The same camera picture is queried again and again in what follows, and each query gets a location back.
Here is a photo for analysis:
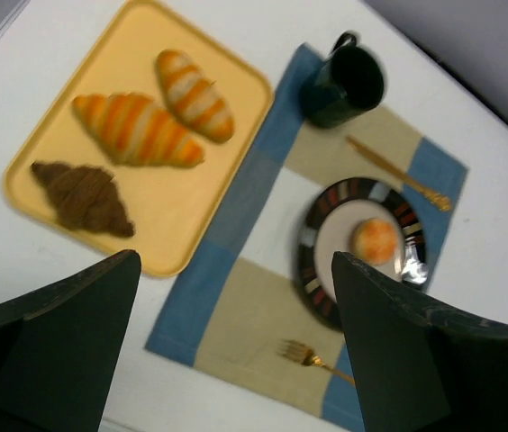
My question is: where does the blue beige checkered placemat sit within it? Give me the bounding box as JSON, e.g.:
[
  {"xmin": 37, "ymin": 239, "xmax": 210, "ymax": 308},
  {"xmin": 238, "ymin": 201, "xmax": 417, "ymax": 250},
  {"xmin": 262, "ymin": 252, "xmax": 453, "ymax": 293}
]
[{"xmin": 146, "ymin": 45, "xmax": 467, "ymax": 431}]

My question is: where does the gold butter knife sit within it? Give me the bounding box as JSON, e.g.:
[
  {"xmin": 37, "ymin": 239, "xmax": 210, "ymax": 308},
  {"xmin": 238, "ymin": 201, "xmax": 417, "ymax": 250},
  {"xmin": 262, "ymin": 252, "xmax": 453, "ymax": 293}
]
[{"xmin": 346, "ymin": 136, "xmax": 452, "ymax": 212}]

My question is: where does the long striped bread roll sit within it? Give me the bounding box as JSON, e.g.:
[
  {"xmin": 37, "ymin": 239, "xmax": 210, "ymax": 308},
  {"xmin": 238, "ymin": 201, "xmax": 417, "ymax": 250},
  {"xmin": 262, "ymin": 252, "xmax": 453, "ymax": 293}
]
[{"xmin": 155, "ymin": 49, "xmax": 235, "ymax": 143}]

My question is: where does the chocolate brown croissant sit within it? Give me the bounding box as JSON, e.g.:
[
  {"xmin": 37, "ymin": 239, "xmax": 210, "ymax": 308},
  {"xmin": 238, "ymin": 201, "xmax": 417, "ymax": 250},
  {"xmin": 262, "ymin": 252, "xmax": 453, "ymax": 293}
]
[{"xmin": 31, "ymin": 161, "xmax": 135, "ymax": 238}]

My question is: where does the yellow plastic tray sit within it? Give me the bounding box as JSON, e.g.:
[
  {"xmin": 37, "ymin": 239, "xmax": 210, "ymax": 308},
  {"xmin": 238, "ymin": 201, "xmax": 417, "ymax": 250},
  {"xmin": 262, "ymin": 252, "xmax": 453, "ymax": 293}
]
[{"xmin": 4, "ymin": 1, "xmax": 274, "ymax": 277}]

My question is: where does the golden croissant bread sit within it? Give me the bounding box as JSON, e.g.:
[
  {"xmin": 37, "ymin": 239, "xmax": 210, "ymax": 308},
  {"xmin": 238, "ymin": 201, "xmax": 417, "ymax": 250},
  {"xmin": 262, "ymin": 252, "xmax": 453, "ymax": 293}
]
[{"xmin": 72, "ymin": 93, "xmax": 204, "ymax": 168}]

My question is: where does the dark rimmed ceramic plate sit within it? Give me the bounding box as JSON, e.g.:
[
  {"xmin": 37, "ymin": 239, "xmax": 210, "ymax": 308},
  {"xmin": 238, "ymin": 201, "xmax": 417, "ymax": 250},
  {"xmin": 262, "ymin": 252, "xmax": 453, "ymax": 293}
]
[{"xmin": 295, "ymin": 177, "xmax": 430, "ymax": 329}]

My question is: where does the small round bread bun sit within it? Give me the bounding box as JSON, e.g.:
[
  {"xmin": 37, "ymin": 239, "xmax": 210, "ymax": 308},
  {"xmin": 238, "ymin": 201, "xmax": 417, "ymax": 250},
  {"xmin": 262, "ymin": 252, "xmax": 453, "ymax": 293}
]
[{"xmin": 350, "ymin": 218, "xmax": 398, "ymax": 266}]

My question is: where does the dark green mug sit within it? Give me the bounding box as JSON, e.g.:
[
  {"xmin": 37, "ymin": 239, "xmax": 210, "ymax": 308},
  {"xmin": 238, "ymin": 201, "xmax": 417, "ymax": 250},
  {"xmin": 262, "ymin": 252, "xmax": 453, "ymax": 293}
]
[{"xmin": 300, "ymin": 31, "xmax": 386, "ymax": 129}]

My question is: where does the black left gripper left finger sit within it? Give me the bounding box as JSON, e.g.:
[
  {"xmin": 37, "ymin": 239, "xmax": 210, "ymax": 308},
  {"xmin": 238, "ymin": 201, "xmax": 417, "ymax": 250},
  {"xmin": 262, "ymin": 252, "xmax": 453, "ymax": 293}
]
[{"xmin": 0, "ymin": 250, "xmax": 141, "ymax": 431}]

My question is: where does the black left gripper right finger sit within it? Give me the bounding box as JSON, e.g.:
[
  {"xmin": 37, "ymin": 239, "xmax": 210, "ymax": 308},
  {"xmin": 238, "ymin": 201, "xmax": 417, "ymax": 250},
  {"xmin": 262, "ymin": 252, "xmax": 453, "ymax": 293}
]
[{"xmin": 331, "ymin": 252, "xmax": 508, "ymax": 431}]

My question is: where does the gold fork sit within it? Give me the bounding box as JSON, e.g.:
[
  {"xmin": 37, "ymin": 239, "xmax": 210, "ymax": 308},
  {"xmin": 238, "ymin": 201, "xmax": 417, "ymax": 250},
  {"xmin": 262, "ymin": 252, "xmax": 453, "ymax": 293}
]
[{"xmin": 277, "ymin": 339, "xmax": 356, "ymax": 386}]

